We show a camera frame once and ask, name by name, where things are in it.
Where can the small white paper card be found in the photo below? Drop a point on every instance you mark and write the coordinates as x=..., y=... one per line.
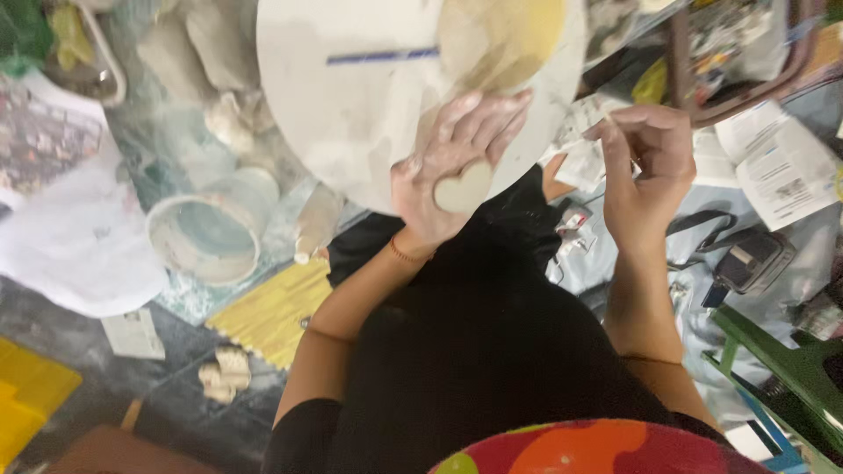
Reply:
x=134, y=334

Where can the flat yellowish clay disc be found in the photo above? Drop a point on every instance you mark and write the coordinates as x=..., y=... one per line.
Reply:
x=507, y=39

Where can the crumpled white paper packet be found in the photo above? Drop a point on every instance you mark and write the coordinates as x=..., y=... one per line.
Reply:
x=583, y=158

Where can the green plastic stool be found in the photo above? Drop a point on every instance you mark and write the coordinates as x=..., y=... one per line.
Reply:
x=784, y=368

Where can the person's left hand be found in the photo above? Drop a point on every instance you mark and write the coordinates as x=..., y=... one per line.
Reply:
x=428, y=178

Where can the small white red wrapper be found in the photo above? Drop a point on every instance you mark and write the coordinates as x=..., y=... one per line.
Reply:
x=574, y=227

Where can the green plastic bag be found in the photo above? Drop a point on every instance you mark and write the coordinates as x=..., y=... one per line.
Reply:
x=23, y=29

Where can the small beige clay pieces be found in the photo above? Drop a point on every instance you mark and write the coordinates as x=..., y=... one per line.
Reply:
x=227, y=374

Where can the white printed leaflet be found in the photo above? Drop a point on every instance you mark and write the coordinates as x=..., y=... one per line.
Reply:
x=777, y=164

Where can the printed newspaper sheet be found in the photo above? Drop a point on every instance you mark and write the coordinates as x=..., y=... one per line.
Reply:
x=46, y=138

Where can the yellow plastic wrapper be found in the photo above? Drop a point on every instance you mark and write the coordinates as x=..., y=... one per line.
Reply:
x=650, y=82

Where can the white plastic sheet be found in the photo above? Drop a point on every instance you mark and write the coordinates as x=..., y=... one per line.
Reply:
x=79, y=250

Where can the heap of grey clay lumps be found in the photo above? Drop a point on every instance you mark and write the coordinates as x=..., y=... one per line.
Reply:
x=204, y=59

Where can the person's black clothing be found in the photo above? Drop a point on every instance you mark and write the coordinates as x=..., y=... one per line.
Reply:
x=474, y=342

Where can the blue bar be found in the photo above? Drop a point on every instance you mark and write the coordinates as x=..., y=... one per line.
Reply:
x=770, y=428

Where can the brown cardboard piece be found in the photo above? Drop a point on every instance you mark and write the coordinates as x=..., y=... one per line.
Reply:
x=125, y=454

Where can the blue stick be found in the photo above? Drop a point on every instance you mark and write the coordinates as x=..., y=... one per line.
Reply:
x=382, y=56

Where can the person's right hand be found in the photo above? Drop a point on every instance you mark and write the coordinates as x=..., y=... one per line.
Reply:
x=649, y=191

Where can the round white work board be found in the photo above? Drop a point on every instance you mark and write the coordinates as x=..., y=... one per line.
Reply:
x=342, y=112

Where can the white plastic bucket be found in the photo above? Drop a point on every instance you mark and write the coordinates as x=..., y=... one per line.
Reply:
x=211, y=230

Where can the yellow plastic container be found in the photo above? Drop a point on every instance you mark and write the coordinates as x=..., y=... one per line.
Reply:
x=29, y=395

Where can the heart-shaped clay piece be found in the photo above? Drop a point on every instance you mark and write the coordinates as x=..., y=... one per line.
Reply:
x=463, y=187

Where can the clay-smeared rolling pin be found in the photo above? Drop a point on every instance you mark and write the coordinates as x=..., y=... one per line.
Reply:
x=317, y=220

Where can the brown tray with papers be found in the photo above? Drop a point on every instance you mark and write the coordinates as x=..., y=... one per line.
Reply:
x=737, y=46

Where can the yellow bamboo mat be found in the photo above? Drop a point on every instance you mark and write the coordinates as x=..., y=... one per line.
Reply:
x=276, y=313

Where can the red orange patterned cloth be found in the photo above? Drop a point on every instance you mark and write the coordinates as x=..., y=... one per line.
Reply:
x=593, y=451

